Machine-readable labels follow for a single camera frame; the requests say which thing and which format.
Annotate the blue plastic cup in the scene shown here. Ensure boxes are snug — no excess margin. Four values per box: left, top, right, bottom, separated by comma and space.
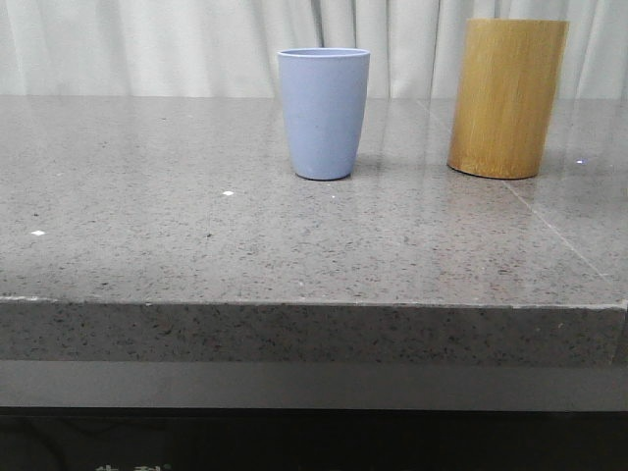
278, 48, 371, 181

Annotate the bamboo cylinder holder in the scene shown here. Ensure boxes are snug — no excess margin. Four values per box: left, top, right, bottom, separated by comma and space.
447, 19, 568, 180

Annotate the white curtain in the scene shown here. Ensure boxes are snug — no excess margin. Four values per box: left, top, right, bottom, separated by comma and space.
1, 1, 627, 99

